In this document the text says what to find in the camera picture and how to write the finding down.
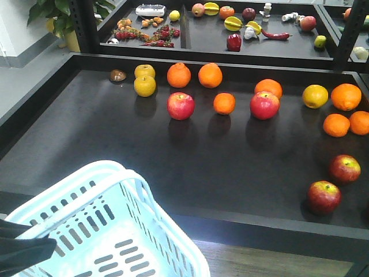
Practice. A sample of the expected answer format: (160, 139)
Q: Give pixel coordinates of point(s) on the red apple left edge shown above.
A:
(264, 105)

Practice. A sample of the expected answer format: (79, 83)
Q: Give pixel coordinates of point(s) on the small orange right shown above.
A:
(359, 123)

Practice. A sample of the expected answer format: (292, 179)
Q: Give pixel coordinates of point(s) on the small orange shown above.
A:
(359, 123)
(336, 125)

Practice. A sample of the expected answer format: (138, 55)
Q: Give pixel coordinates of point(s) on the yellow orange citrus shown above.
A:
(315, 96)

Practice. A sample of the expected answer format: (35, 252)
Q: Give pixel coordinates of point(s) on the orange with knob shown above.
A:
(346, 97)

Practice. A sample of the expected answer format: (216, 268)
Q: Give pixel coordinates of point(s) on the light blue plastic basket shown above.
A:
(106, 223)

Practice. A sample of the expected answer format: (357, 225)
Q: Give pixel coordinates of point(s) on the red apple front left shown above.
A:
(344, 169)

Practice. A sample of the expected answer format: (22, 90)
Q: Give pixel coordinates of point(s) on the red apple lower front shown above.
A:
(323, 197)

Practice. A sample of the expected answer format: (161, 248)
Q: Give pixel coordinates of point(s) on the black fruit display stand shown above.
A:
(235, 180)

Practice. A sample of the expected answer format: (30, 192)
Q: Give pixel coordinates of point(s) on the large orange back left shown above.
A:
(269, 85)

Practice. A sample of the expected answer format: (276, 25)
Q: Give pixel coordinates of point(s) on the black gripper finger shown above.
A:
(12, 230)
(20, 254)

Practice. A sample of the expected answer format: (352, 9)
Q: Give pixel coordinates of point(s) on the small orange left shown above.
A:
(336, 125)

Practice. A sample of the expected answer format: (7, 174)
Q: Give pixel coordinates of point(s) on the red bell pepper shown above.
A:
(234, 42)

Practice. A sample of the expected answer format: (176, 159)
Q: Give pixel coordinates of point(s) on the red chili pepper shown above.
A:
(276, 36)

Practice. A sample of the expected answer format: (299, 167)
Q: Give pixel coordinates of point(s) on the white garlic bulb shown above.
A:
(250, 33)

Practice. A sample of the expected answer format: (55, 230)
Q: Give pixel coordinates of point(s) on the red apple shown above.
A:
(323, 197)
(344, 169)

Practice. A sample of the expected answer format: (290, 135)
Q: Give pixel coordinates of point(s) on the green potted plant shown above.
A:
(59, 21)

